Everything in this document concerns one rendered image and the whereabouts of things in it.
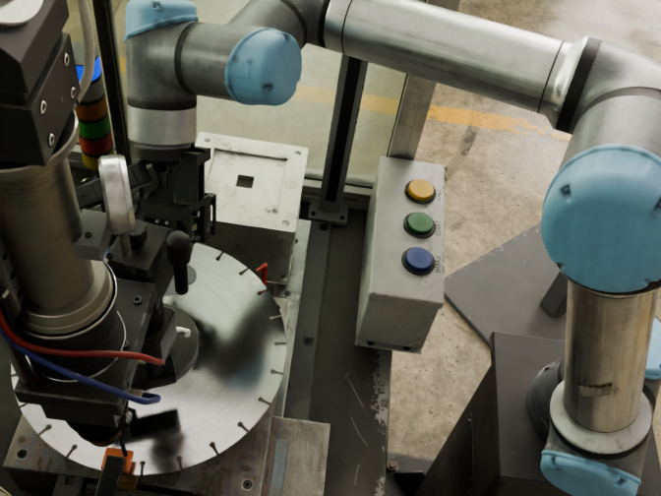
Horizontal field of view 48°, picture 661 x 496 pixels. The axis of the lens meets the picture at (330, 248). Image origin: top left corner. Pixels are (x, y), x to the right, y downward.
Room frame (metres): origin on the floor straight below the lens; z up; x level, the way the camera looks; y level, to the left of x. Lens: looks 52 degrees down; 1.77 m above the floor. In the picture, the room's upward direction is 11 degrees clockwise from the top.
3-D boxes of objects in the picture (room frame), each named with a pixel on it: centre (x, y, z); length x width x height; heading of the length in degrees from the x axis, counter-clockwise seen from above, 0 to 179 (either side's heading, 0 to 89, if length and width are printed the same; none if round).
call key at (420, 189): (0.83, -0.13, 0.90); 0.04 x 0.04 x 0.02
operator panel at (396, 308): (0.76, -0.11, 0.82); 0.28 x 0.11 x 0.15; 3
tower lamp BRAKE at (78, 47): (0.70, 0.35, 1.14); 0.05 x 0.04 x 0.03; 93
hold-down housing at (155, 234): (0.37, 0.16, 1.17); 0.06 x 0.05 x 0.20; 174
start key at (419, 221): (0.76, -0.13, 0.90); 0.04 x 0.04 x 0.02
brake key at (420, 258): (0.69, -0.13, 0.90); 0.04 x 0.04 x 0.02
